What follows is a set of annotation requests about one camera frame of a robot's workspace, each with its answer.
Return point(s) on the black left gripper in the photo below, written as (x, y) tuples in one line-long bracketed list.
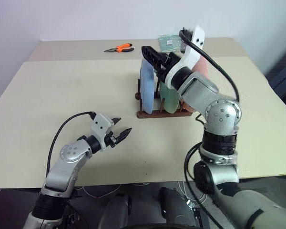
[(110, 140)]

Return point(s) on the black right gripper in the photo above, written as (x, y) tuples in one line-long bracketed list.
[(171, 60)]

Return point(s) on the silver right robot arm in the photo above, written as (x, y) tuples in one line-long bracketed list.
[(221, 112)]

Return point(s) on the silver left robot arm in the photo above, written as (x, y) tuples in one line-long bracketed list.
[(69, 152)]

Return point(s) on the wooden dish rack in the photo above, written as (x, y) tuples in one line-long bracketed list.
[(157, 115)]

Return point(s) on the green printed packet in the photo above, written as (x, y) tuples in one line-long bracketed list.
[(168, 43)]

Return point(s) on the blue plate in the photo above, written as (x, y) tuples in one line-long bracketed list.
[(147, 90)]

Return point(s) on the green plate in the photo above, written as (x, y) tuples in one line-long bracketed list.
[(169, 97)]

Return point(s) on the pink plate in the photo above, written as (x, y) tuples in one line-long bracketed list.
[(201, 66)]

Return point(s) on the beige table cover sheet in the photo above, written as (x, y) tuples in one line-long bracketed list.
[(62, 95)]

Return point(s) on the dark rounded shape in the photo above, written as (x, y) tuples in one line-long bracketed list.
[(176, 207), (114, 210)]

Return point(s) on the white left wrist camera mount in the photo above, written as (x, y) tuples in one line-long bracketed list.
[(99, 125)]

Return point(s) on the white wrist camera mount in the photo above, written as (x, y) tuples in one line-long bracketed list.
[(190, 55), (99, 125)]

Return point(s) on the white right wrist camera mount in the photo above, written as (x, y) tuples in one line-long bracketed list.
[(190, 55)]

